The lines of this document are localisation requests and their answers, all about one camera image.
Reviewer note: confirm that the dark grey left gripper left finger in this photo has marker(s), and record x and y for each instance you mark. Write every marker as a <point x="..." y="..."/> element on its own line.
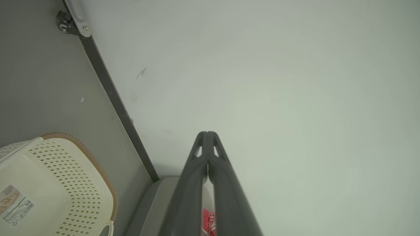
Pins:
<point x="188" y="196"/>

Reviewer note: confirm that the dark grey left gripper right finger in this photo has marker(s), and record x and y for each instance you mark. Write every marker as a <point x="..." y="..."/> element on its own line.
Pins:
<point x="229" y="200"/>

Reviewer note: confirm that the red jersey with black trim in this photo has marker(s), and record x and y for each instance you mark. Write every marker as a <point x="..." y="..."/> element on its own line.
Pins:
<point x="209" y="223"/>

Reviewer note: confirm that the grey fabric sofa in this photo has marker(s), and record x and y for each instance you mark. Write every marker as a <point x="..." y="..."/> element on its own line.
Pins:
<point x="154" y="206"/>

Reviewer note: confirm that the black baseboard strip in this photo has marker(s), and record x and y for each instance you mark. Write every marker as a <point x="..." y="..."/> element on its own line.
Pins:
<point x="115" y="98"/>

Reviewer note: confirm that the white perforated laundry basket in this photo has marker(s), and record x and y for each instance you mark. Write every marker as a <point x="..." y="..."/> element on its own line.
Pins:
<point x="59" y="183"/>

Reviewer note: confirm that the barcode label sticker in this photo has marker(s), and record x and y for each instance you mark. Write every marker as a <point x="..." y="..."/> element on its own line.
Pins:
<point x="14" y="205"/>

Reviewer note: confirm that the black caster wheel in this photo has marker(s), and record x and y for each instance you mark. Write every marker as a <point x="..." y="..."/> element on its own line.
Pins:
<point x="67" y="24"/>

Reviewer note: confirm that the grey metal partition foot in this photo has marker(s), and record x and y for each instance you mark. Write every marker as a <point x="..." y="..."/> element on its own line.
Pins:
<point x="78" y="16"/>

